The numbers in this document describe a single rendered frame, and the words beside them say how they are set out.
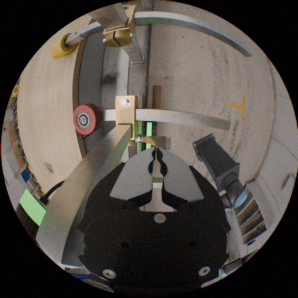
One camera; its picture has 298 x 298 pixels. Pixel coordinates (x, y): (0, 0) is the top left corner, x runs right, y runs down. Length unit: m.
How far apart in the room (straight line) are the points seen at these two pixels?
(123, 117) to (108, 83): 0.32
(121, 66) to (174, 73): 0.73
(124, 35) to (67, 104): 0.23
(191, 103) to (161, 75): 0.44
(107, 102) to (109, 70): 0.17
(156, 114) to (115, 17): 0.25
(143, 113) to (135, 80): 0.20
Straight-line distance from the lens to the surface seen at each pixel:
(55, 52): 0.34
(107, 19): 0.20
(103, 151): 0.15
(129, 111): 0.26
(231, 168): 0.94
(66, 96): 0.33
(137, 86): 0.43
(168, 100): 1.13
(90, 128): 0.27
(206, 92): 1.27
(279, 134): 2.75
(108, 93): 0.55
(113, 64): 0.57
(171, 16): 0.26
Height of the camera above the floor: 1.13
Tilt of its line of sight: 62 degrees down
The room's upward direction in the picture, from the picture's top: 175 degrees counter-clockwise
